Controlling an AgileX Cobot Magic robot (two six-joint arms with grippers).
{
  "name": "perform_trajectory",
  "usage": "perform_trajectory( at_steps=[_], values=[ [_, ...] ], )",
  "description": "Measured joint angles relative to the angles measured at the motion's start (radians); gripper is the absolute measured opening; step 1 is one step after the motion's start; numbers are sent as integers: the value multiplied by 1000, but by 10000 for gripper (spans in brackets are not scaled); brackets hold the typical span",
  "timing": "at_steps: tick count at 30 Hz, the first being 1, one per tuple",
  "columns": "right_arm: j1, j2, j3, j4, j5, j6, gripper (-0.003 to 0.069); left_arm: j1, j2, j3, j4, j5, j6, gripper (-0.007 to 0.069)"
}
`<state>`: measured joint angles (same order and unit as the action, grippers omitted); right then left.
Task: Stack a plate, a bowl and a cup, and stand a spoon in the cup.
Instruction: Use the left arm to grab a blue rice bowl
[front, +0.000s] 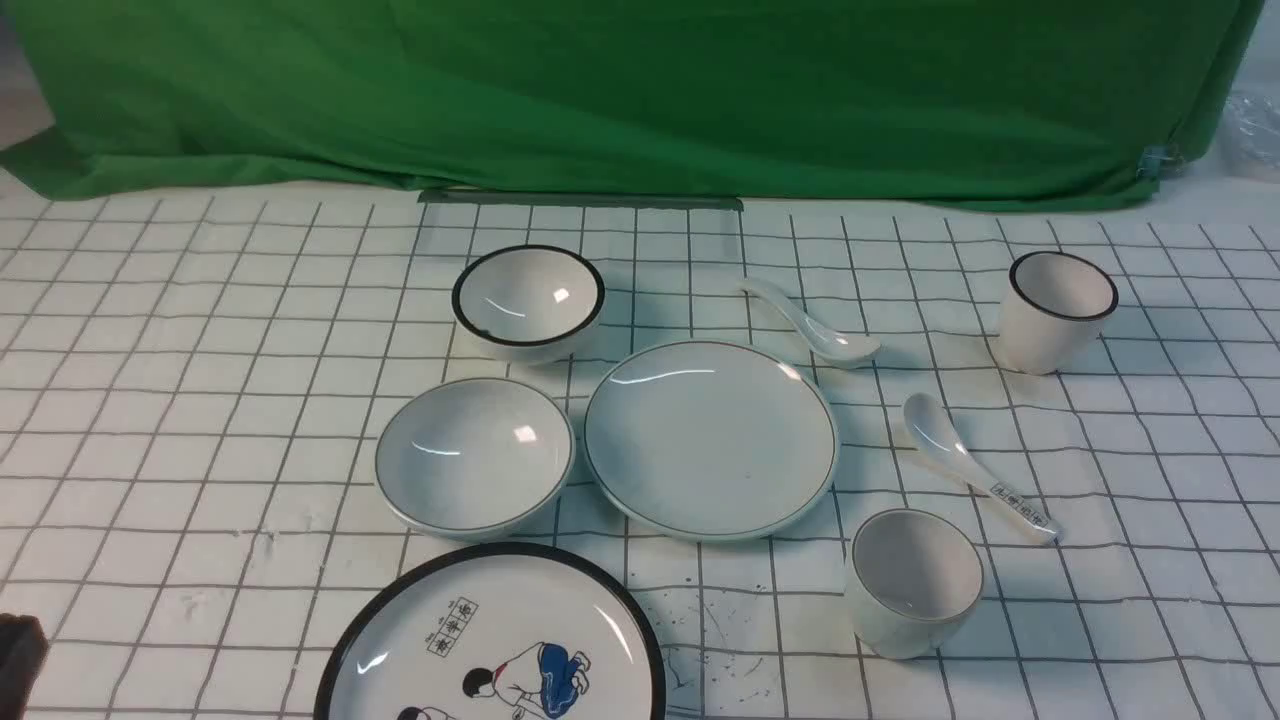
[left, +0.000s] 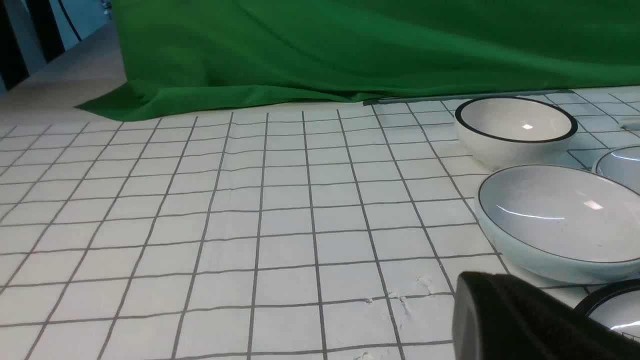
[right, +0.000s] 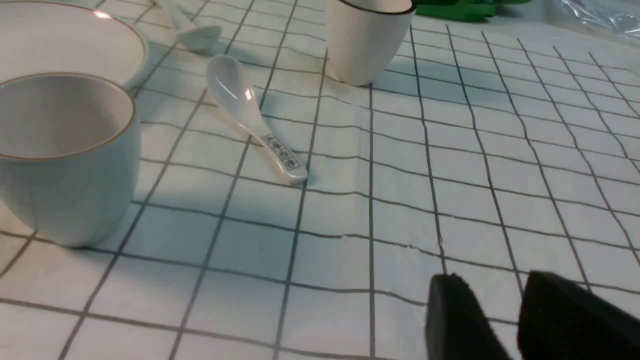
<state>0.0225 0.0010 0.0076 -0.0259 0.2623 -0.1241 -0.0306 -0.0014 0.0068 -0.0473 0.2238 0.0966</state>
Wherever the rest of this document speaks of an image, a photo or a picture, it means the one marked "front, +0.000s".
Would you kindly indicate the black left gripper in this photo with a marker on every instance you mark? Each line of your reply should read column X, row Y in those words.
column 24, row 648

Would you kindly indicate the grey-rimmed shallow white bowl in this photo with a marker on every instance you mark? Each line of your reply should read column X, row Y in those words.
column 472, row 459

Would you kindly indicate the plain white ceramic spoon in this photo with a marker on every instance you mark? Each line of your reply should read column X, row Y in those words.
column 836, row 348

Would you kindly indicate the grey-rimmed white cup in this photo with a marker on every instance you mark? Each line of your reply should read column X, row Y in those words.
column 912, row 579

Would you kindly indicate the black-rimmed illustrated plate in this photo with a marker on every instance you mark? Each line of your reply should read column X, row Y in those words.
column 502, row 630

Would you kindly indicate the black-rimmed white bowl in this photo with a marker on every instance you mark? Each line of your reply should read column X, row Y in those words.
column 529, row 304

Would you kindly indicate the grey tape strip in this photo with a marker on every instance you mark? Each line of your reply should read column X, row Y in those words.
column 579, row 200

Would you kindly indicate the grey-rimmed white plate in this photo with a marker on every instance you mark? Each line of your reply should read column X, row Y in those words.
column 710, row 441

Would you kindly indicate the white grid tablecloth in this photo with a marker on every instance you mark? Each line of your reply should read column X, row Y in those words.
column 193, row 386

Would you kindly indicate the white spoon with lettering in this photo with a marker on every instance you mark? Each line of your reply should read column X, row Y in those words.
column 935, row 436

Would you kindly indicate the black-rimmed white cup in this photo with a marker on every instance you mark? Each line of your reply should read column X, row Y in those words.
column 1055, row 304

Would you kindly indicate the green backdrop cloth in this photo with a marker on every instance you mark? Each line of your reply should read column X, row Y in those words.
column 983, row 105

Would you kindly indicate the metal clip on backdrop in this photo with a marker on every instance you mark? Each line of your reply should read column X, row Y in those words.
column 1160, row 161

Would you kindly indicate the clear plastic sheet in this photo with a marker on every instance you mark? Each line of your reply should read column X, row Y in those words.
column 1250, row 136

